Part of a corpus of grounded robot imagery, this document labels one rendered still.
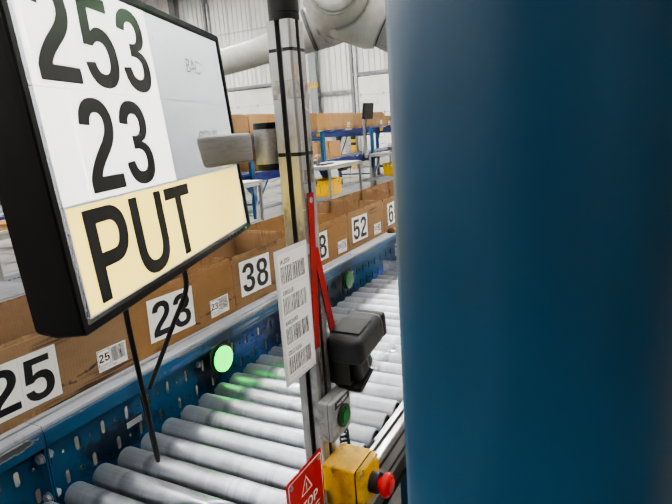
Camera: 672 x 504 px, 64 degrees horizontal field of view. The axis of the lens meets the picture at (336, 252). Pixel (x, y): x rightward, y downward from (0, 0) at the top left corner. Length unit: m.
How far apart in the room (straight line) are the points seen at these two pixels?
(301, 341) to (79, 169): 0.43
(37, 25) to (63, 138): 0.09
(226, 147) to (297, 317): 0.26
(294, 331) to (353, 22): 0.64
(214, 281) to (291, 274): 0.82
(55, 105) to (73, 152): 0.04
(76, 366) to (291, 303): 0.64
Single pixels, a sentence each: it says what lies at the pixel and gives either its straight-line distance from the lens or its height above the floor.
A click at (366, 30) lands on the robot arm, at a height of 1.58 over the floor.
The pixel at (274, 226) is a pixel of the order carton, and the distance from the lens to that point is 2.32.
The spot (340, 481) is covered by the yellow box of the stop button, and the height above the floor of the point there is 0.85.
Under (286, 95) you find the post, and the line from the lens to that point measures 0.80.
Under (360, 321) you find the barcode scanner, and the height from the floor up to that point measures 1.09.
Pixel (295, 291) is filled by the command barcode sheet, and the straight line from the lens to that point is 0.78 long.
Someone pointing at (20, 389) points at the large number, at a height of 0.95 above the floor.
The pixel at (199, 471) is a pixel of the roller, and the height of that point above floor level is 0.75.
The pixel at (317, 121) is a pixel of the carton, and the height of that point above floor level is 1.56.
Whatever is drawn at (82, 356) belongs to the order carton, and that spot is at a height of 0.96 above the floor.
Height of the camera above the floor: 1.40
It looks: 13 degrees down
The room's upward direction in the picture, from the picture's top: 4 degrees counter-clockwise
